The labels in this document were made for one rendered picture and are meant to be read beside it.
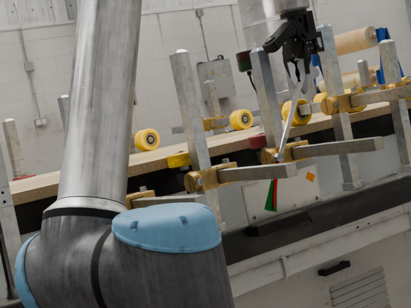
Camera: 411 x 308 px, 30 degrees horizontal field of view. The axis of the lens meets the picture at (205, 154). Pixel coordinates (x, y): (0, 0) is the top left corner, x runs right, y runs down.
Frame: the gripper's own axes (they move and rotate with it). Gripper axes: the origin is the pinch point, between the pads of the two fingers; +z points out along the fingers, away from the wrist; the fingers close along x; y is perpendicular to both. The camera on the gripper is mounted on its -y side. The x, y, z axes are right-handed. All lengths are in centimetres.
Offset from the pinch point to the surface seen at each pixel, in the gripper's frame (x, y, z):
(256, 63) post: 7.4, -7.1, -8.9
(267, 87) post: 6.1, -6.2, -2.2
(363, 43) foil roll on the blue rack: 464, 542, -41
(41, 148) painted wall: 710, 233, 3
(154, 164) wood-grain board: 25.5, -32.8, 11.6
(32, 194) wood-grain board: 25, -67, 12
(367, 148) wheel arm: -21.2, -2.9, 16.7
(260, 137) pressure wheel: 15.1, -4.3, 10.6
